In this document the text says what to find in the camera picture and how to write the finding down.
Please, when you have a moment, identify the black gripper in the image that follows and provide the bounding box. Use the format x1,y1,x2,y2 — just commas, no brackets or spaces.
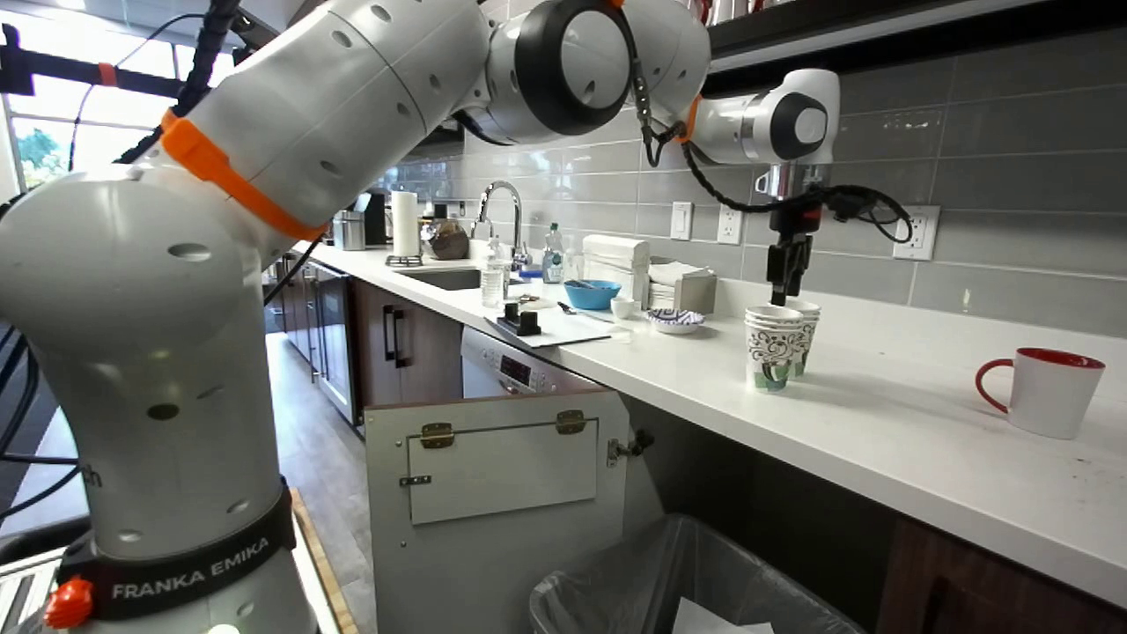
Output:
769,192,831,307

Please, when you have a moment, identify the white paper towel stack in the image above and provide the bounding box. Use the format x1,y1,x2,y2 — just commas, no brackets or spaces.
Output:
579,232,656,309

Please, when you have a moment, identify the blue white patterned bowl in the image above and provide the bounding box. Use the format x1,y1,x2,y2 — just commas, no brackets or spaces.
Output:
647,307,707,338

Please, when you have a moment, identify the blue plastic bowl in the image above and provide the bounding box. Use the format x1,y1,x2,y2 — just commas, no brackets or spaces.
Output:
559,274,625,314

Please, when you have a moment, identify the white cutting board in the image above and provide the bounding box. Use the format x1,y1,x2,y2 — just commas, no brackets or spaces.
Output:
482,307,615,354

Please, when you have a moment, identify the clear soap bottle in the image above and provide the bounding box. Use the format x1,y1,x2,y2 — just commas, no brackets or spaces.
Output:
539,223,568,288

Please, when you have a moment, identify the chrome faucet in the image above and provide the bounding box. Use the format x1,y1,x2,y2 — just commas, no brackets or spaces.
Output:
473,175,529,268

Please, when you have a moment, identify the black plastic holder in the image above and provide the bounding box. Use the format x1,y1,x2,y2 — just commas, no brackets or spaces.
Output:
498,296,545,338

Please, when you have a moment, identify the white mug red inside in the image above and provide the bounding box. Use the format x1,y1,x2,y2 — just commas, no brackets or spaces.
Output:
972,347,1108,443

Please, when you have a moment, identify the clear plastic water bottle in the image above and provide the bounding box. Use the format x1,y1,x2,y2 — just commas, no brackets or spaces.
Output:
478,232,513,309

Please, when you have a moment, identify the steel dishwasher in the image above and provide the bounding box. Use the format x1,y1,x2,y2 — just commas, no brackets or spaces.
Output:
453,326,591,403

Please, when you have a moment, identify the glass coffee pot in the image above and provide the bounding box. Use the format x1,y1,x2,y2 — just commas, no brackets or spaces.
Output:
418,200,475,266

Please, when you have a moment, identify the steel sink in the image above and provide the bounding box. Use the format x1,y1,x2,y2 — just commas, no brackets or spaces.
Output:
394,266,485,296

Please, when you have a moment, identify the grey trash bin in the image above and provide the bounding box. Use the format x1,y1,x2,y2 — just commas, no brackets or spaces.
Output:
526,511,875,634

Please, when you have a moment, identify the white paper sheet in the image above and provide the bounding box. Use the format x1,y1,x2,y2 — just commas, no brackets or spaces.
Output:
668,597,780,634

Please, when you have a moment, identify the dark wooden cabinet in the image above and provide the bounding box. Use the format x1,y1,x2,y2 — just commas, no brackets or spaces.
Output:
875,515,1127,634

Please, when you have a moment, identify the brown sink cabinet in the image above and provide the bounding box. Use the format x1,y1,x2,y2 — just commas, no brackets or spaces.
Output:
260,256,469,443

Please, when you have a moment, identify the white paper towel roll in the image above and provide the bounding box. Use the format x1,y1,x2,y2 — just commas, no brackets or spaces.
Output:
386,187,426,268

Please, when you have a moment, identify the open cabinet door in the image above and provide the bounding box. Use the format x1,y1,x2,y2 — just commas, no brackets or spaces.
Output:
364,388,666,634

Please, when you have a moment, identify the dark countertop appliance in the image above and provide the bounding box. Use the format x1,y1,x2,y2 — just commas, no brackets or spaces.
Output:
335,187,394,253

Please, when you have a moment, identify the white wall outlet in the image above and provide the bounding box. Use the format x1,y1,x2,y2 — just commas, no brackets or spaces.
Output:
715,200,746,248
891,205,943,266

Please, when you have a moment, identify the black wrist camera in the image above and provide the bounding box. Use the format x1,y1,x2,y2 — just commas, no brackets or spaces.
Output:
821,183,877,225

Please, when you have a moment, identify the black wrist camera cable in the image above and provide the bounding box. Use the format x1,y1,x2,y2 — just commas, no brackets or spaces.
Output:
620,0,916,249

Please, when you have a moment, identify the dark wall shelf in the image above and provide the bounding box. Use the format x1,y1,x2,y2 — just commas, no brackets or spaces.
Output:
702,0,1127,99

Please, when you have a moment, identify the black camera stand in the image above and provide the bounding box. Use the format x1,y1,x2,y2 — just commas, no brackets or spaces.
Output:
0,0,284,171

